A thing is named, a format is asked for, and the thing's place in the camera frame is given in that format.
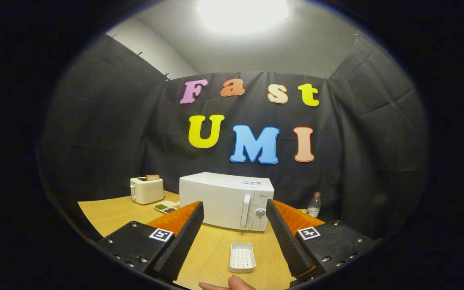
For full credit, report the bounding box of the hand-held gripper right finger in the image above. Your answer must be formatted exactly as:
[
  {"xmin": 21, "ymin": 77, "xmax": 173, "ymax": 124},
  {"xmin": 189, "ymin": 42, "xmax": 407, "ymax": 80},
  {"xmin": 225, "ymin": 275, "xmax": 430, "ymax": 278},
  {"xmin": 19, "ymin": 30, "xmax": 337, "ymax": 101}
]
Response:
[{"xmin": 266, "ymin": 199, "xmax": 377, "ymax": 287}]

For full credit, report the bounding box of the cream bread toaster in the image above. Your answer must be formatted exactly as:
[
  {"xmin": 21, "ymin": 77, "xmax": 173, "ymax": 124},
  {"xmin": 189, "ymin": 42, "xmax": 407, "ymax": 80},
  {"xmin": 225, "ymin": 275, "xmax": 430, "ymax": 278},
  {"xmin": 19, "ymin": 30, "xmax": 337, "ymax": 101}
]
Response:
[{"xmin": 130, "ymin": 176, "xmax": 165, "ymax": 205}]

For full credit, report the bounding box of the white sectioned bean dish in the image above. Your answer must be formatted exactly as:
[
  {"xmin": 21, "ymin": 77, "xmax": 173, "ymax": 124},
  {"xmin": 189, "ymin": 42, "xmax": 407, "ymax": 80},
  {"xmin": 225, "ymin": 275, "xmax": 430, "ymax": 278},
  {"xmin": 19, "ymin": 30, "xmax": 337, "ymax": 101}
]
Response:
[{"xmin": 153, "ymin": 201, "xmax": 180, "ymax": 214}]

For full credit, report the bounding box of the clear plastic water bottle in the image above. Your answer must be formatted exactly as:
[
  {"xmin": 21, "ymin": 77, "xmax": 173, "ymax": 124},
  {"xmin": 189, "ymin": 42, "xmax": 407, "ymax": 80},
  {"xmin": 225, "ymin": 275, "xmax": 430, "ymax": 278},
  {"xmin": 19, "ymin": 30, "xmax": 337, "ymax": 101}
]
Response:
[{"xmin": 307, "ymin": 192, "xmax": 322, "ymax": 218}]

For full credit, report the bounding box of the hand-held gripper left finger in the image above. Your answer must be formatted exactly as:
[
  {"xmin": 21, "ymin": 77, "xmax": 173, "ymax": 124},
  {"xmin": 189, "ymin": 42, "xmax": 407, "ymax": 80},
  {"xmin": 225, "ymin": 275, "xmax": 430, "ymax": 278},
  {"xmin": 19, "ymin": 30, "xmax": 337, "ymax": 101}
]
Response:
[{"xmin": 97, "ymin": 201, "xmax": 205, "ymax": 282}]

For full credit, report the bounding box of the small white ribbed tray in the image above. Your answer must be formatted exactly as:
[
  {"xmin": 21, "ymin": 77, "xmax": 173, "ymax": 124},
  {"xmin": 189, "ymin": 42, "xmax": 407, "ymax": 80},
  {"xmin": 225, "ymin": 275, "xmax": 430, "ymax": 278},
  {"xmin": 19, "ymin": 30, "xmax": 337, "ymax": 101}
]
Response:
[{"xmin": 229, "ymin": 242, "xmax": 257, "ymax": 273}]

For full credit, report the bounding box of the white toaster oven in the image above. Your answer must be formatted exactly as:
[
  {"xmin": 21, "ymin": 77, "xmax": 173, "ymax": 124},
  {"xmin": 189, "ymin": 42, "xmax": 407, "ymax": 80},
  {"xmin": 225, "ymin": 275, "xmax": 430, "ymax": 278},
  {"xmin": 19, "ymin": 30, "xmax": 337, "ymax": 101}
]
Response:
[{"xmin": 179, "ymin": 172, "xmax": 275, "ymax": 232}]

